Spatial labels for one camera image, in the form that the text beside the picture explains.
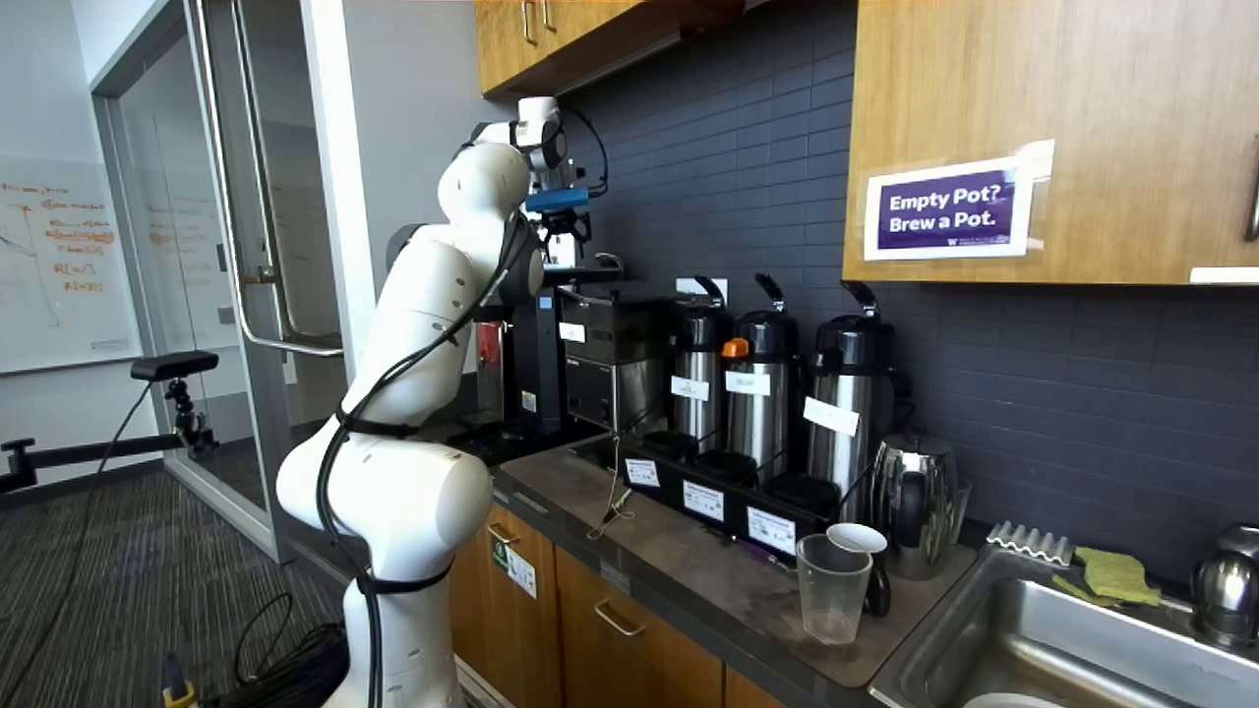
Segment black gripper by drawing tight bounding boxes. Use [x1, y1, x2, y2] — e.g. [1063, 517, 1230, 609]
[522, 170, 603, 271]

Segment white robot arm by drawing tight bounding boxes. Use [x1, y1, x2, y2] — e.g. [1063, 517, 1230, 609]
[274, 95, 591, 708]

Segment steel coffee bean grinder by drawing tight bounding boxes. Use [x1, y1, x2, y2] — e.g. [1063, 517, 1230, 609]
[560, 268, 673, 432]

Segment left steel airpot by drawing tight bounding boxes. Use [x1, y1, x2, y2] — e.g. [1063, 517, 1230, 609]
[670, 276, 729, 453]

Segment black coffee brewer machine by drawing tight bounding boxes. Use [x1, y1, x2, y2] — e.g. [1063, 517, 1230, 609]
[463, 292, 566, 462]

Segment middle steel airpot orange tab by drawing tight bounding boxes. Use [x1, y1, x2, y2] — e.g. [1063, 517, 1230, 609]
[720, 271, 800, 478]

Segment right steel airpot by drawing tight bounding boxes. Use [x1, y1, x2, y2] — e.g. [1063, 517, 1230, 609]
[801, 284, 893, 498]

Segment black airpot rack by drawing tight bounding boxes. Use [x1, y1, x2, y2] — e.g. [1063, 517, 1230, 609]
[577, 432, 840, 561]

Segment green compost label sticker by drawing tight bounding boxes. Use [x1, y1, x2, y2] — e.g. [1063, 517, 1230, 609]
[488, 527, 539, 599]

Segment purple empty pot sign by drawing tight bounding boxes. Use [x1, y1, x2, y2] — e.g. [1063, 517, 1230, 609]
[860, 141, 1053, 263]

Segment black mug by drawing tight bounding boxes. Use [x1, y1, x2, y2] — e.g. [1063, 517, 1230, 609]
[825, 517, 889, 618]

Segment steel glass coffee carafe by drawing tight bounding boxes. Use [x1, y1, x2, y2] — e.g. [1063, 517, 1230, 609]
[874, 432, 970, 579]

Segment clear plastic cup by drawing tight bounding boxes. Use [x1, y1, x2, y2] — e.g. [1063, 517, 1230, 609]
[793, 533, 868, 643]

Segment upper wooden cabinet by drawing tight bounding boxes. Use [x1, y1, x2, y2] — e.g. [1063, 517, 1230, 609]
[840, 0, 1259, 285]

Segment stainless steel sink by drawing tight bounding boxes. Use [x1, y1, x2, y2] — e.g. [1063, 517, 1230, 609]
[868, 554, 1259, 708]

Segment green cloth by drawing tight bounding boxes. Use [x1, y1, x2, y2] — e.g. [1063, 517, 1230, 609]
[1074, 547, 1160, 606]

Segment steel kettle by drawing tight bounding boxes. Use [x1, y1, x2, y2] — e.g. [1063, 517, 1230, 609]
[1191, 521, 1259, 647]

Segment silver cabinet handle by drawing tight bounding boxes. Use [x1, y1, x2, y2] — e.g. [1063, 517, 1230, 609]
[591, 599, 645, 639]

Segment black camera on stand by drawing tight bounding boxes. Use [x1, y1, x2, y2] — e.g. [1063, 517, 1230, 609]
[0, 351, 216, 491]

